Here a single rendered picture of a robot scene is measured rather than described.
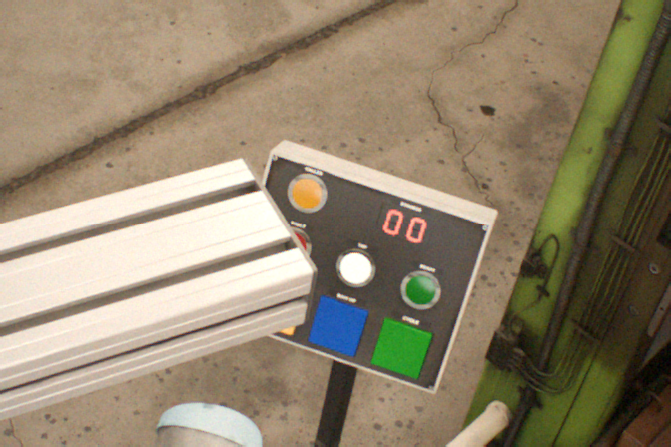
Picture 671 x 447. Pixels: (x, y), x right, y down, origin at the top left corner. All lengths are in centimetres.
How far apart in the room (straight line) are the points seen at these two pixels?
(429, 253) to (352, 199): 14
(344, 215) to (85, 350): 129
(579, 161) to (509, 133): 189
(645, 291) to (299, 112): 191
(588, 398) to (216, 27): 212
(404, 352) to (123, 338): 133
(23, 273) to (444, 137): 315
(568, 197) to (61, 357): 144
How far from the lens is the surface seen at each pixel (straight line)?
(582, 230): 201
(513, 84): 403
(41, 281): 68
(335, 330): 198
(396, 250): 193
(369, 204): 192
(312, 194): 193
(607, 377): 220
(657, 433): 203
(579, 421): 231
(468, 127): 384
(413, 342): 196
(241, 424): 143
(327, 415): 237
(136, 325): 66
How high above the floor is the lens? 255
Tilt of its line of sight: 47 degrees down
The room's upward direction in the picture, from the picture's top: 11 degrees clockwise
